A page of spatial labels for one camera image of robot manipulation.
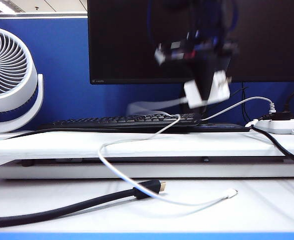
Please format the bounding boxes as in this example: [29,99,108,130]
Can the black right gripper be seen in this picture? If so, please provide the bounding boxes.
[154,29,240,101]

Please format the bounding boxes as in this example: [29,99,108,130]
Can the white charger block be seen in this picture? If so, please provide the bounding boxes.
[183,69,231,110]

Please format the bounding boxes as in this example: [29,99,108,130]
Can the white Type-C charging cable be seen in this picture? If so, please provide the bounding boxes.
[97,96,239,207]

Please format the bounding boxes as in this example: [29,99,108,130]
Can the white base board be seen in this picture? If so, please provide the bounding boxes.
[0,159,294,180]

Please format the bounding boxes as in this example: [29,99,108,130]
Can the black monitor stand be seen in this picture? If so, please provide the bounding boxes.
[146,83,252,134]

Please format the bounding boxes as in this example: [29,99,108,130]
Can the small white plug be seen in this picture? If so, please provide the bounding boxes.
[245,118,260,128]

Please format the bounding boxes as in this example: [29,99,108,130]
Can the white raised board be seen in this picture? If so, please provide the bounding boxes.
[0,130,294,161]

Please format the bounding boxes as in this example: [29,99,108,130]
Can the white power strip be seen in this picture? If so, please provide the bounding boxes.
[255,119,294,136]

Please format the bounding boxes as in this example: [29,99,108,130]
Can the black computer monitor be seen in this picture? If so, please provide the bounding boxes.
[87,0,294,85]

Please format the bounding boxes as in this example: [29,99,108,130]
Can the black keyboard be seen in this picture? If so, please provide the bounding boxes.
[38,112,202,131]

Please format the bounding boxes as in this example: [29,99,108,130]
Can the blue office partition panel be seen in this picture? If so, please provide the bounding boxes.
[0,13,294,131]

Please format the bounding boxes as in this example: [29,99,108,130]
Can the white desk fan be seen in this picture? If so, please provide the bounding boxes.
[0,26,45,136]

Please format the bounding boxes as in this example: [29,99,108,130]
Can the thin black monitor cable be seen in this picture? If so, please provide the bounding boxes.
[230,83,252,123]

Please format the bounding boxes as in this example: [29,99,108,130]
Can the white grey plugged cable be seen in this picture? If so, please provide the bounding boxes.
[201,96,277,121]

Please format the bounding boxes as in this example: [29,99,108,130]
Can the black plug with cord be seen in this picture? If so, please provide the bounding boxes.
[261,87,294,121]

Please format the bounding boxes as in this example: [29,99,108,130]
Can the thick black power cable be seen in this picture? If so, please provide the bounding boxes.
[251,124,294,171]

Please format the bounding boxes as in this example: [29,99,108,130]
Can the black HDMI cable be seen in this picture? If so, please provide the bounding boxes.
[0,179,168,230]

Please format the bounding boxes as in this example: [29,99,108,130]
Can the thin black keyboard cable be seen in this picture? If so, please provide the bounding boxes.
[5,128,67,140]

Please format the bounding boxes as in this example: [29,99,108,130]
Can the black riser frame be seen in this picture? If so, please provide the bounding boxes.
[16,156,287,168]

